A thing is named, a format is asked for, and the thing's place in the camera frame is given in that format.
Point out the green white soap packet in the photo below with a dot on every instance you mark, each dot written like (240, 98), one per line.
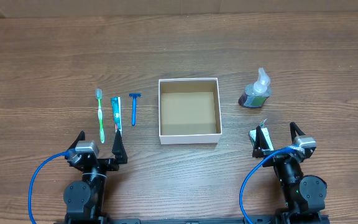
(252, 135)

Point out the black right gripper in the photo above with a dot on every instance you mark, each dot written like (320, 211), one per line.
(279, 157)

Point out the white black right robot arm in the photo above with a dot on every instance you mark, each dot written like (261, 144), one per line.
(304, 194)

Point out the clear soap pump bottle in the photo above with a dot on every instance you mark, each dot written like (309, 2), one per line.
(255, 94)

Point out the green white toothbrush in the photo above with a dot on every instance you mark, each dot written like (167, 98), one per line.
(99, 96)

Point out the blue disposable razor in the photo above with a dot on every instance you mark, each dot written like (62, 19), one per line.
(134, 97)

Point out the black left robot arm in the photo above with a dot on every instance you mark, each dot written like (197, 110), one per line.
(84, 198)

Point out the white cardboard box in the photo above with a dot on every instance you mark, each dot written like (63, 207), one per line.
(189, 111)

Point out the green toothpaste tube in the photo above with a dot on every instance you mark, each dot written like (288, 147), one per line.
(116, 109)

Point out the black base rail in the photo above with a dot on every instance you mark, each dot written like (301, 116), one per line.
(191, 221)

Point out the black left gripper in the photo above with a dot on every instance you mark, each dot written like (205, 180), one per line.
(101, 162)

